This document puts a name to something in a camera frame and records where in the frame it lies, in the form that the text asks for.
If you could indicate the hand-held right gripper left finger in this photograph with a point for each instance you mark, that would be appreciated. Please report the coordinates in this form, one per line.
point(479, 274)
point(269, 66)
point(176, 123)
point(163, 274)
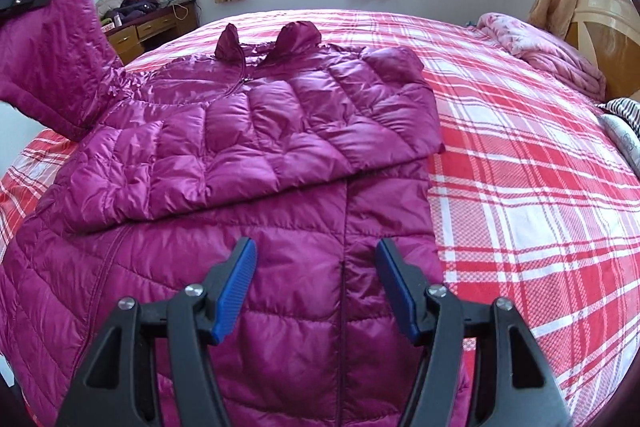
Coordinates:
point(235, 292)

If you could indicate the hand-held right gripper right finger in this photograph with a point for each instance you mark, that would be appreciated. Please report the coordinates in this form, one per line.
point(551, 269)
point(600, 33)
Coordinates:
point(395, 292)

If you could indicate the magenta puffer jacket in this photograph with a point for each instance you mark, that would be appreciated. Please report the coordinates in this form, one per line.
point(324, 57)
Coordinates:
point(280, 117)

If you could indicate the pile of dark clothes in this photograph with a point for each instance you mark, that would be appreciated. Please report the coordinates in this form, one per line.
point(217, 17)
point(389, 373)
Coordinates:
point(130, 9)

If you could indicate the wooden desk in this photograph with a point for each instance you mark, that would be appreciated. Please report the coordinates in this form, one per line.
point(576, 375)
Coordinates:
point(150, 27)

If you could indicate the red plaid bed sheet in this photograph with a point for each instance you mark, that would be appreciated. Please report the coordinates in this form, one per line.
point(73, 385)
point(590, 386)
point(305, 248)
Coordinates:
point(525, 187)

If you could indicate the grey floral pillow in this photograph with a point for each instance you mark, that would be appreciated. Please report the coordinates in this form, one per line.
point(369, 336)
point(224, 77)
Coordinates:
point(622, 139)

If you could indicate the pink folded blanket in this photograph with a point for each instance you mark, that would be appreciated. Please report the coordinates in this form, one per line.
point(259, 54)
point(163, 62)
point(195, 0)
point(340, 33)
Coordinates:
point(540, 44)

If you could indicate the striped pillow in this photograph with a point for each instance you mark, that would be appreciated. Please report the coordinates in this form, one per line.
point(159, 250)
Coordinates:
point(627, 109)

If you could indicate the wooden bed headboard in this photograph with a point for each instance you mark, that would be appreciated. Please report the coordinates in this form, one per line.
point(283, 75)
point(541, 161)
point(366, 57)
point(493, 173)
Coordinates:
point(605, 32)

